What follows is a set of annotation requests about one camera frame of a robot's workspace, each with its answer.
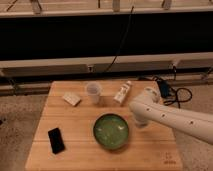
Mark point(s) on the green ceramic bowl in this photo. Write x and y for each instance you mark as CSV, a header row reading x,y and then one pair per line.
x,y
111,131

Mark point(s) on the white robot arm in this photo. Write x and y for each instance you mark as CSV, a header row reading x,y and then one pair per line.
x,y
145,106

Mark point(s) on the clear plastic cup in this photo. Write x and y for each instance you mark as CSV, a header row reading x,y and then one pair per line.
x,y
93,90

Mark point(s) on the white tube bottle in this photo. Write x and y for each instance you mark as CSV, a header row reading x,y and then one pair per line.
x,y
122,93

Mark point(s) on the black smartphone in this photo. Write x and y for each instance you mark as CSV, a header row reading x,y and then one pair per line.
x,y
56,140

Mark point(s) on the metal shelf frame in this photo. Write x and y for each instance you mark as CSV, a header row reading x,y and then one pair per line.
x,y
44,8

